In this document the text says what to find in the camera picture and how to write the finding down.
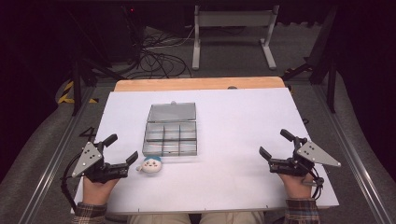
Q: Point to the black tripod stand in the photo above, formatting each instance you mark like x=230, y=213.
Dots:
x=77, y=84

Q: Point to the black floor tape mark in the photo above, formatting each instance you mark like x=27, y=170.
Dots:
x=89, y=133

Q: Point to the white table sheet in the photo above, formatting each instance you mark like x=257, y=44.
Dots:
x=236, y=140

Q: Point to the black metal stand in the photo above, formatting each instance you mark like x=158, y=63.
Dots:
x=330, y=77

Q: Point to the metal floor rail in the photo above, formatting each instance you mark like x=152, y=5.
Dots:
x=54, y=165
x=353, y=158

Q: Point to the person's left hand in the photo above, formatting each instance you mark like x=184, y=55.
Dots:
x=96, y=191

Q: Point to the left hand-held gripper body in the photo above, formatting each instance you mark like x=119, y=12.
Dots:
x=93, y=168

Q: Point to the person's right hand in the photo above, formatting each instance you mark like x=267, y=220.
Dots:
x=297, y=186

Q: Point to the small plush toy blue cap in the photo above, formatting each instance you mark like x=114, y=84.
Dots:
x=151, y=165

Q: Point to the white metal stand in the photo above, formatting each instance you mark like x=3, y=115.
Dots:
x=232, y=19

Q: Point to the clear plastic compartment box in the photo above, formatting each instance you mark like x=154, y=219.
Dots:
x=170, y=137

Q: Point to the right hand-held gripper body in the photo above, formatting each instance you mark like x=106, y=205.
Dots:
x=295, y=165

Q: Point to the yellow black floor tape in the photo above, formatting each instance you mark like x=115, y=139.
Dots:
x=66, y=95

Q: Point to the person's beige trousers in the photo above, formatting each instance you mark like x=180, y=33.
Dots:
x=162, y=218

